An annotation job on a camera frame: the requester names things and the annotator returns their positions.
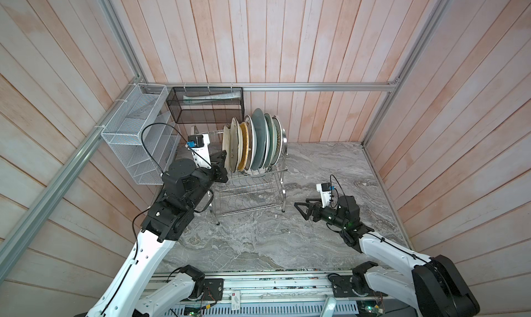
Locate aluminium front rail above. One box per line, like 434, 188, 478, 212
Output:
107, 269, 449, 317

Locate cream floral plate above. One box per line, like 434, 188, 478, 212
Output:
230, 117, 239, 172

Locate large teal plate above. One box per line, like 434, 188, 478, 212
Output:
251, 108, 268, 170

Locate black round plate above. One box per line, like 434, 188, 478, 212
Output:
222, 126, 231, 173

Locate orange sunburst plate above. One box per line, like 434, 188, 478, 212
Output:
245, 115, 257, 170
272, 116, 285, 164

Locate white wire mesh shelf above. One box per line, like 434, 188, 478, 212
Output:
102, 83, 181, 186

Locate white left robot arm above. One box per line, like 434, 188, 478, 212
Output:
86, 151, 228, 316

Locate stainless steel dish rack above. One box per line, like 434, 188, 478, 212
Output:
209, 132, 288, 226

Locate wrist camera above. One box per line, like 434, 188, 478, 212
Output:
187, 134, 212, 169
316, 182, 335, 208

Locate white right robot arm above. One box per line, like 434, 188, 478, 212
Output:
294, 196, 481, 316

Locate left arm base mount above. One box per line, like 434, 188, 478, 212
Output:
187, 278, 224, 301

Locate yellow woven coaster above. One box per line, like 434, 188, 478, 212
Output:
237, 122, 250, 171

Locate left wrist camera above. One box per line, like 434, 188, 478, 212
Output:
187, 134, 212, 169

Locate black mesh wall basket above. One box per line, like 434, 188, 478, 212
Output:
166, 86, 246, 124

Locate white green clover plate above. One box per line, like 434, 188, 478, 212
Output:
264, 113, 277, 168

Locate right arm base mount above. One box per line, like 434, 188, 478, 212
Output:
327, 273, 371, 298

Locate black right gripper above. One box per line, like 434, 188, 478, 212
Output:
295, 197, 347, 231

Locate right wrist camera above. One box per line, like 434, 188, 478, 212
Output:
316, 182, 335, 208

